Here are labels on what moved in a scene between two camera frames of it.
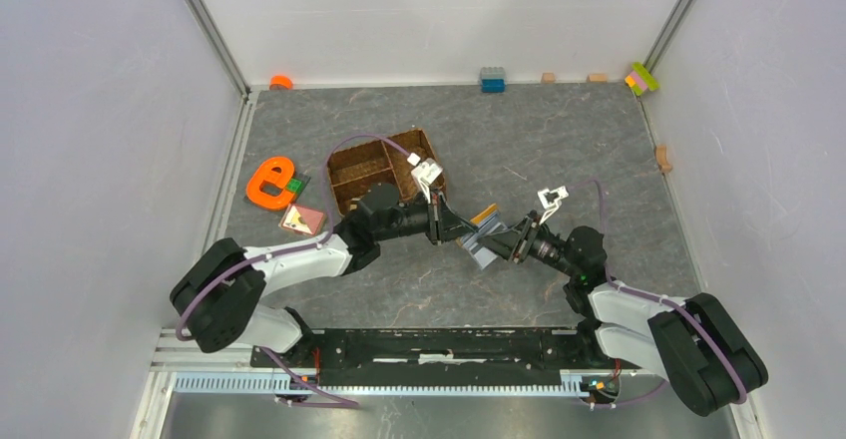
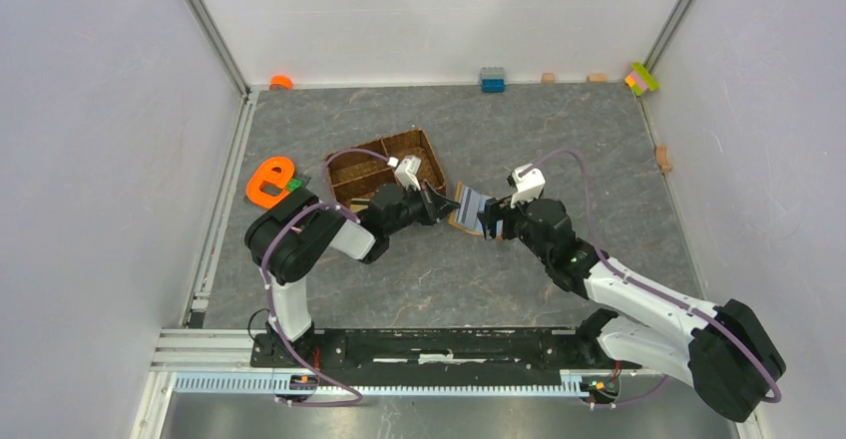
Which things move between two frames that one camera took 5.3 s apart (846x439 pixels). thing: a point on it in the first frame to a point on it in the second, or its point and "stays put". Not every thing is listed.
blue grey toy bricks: (493, 79) stays put
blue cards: (482, 253) to (473, 204)
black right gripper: (516, 240) to (500, 210)
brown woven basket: (385, 161) stays put
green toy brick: (295, 185) stays put
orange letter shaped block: (263, 172) stays put
